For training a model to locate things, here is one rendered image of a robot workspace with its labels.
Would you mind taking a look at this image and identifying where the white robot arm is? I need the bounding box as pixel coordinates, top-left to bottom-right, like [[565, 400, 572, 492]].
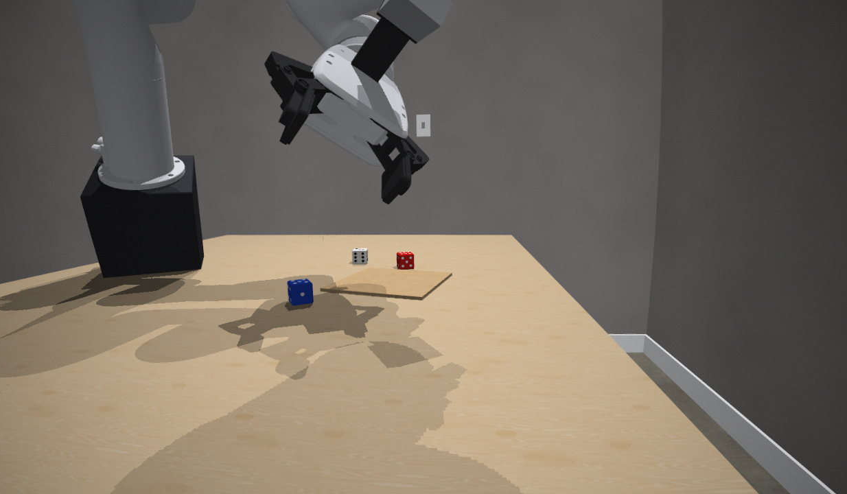
[[71, 0, 452, 190]]

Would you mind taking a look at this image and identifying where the blue die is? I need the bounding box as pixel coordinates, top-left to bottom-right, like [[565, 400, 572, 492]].
[[287, 279, 314, 306]]

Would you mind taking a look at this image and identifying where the tan mat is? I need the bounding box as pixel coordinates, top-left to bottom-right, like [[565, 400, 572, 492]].
[[321, 268, 452, 301]]

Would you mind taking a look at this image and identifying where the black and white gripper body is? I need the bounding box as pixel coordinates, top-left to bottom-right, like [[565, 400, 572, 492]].
[[303, 43, 408, 167]]

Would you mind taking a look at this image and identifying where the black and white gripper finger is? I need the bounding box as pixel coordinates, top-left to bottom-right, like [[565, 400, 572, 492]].
[[264, 51, 334, 145], [367, 127, 429, 204]]

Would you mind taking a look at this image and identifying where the red die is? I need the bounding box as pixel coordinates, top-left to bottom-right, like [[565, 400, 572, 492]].
[[397, 252, 414, 270]]

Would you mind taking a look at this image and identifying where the white die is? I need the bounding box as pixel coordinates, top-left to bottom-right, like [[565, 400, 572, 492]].
[[352, 248, 368, 264]]

